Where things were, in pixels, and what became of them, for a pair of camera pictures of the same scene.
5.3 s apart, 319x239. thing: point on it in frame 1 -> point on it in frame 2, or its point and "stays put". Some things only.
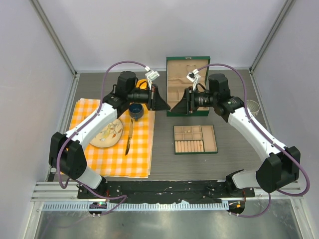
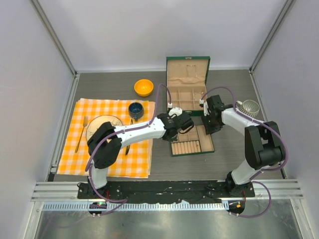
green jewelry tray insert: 192,139 stays put
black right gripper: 187,103 -> 209,129
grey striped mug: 253,106 stays put
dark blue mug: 136,110 stays put
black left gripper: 155,102 -> 170,140
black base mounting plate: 170,191 stays put
